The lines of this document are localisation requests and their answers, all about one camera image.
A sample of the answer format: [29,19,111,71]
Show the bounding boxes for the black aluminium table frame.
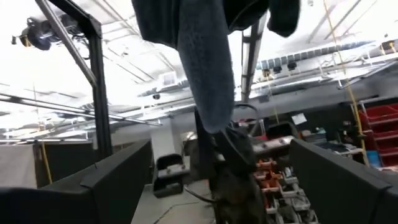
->
[32,0,269,161]

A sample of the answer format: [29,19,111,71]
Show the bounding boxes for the grey parts bins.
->
[264,174,320,224]

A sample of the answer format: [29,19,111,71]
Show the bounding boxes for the blue denim cap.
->
[131,0,302,135]

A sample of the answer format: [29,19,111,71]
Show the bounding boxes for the black storage bin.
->
[152,152,191,198]
[266,121,300,141]

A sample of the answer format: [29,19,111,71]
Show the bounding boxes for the orange parts bins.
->
[254,157,282,191]

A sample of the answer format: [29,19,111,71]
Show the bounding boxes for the black ceiling cord reel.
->
[11,17,53,52]

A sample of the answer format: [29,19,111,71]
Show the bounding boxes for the yellow hanging cord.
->
[40,142,53,185]
[322,0,371,167]

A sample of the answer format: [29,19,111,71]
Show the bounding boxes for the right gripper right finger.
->
[288,138,398,224]

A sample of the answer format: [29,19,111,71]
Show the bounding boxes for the grey partition panel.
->
[0,143,39,190]

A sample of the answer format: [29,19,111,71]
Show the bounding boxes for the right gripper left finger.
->
[0,139,154,224]

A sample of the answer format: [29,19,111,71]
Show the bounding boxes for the red storage bins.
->
[357,102,398,169]

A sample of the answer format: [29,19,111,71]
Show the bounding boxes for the blue storage bin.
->
[366,150,382,168]

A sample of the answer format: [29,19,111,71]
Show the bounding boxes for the white paper sign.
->
[290,112,308,126]

